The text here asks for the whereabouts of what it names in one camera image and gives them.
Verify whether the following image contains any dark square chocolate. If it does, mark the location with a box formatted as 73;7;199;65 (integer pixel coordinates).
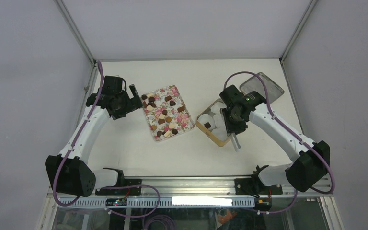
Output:
204;122;212;129

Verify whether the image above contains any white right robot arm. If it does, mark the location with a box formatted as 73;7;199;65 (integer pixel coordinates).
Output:
219;85;330;194

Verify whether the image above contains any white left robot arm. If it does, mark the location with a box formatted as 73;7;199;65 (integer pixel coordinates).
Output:
45;76;143;197

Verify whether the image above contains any brown square chocolate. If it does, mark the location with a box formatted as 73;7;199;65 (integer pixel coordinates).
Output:
148;102;157;108

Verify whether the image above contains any white rectangular chocolate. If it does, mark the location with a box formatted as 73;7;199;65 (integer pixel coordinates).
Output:
163;130;171;138

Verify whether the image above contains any white paper cup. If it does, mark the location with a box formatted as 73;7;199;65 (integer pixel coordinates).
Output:
197;114;216;131
210;101;226;115
213;114;226;128
211;128;228;141

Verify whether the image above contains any gold square tin box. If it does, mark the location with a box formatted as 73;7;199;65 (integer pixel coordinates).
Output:
195;99;230;147

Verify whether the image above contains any floral rectangular tray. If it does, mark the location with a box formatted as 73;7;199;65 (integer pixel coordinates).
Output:
141;85;195;142

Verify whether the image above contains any silver square tin lid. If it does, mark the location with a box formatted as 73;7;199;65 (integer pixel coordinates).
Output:
240;72;285;103

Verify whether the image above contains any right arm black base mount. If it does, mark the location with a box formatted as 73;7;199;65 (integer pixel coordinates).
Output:
234;165;283;198

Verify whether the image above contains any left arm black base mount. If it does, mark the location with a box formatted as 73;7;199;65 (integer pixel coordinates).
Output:
94;168;142;196

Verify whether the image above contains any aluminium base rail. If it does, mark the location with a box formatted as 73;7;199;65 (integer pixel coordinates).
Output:
90;176;332;198

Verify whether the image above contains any white slotted cable duct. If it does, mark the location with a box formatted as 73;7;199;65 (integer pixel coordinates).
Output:
71;196;255;209

